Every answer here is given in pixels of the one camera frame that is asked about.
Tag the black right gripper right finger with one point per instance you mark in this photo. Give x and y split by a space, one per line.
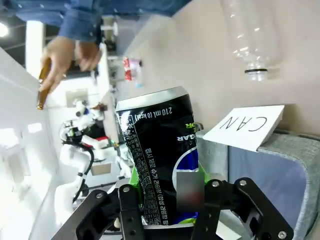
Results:
225 200

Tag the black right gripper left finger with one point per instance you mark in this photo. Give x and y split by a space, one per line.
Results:
128 215

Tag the black crushed soda can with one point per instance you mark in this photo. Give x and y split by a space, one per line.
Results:
160 155

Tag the brown glass bottle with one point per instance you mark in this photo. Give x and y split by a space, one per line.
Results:
43 95

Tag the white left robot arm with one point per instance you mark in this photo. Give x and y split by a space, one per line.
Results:
75 160

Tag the person's forearm in denim sleeve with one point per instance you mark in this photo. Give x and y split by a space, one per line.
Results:
80 27

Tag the grey fabric basket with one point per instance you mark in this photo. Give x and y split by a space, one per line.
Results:
282 180

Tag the white CAN label card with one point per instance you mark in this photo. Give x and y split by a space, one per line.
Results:
246 127

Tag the person's hand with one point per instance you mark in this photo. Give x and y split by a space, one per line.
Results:
61 62

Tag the red snack package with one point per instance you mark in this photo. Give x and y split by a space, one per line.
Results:
131 68

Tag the clear plastic bottle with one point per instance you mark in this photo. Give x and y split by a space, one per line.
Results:
246 37

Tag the white pillar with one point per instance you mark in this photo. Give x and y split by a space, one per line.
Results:
35 47

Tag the person's torso in denim shirt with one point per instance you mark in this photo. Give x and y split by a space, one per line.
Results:
105 6

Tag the round ceiling lamp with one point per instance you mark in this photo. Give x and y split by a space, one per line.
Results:
2 29

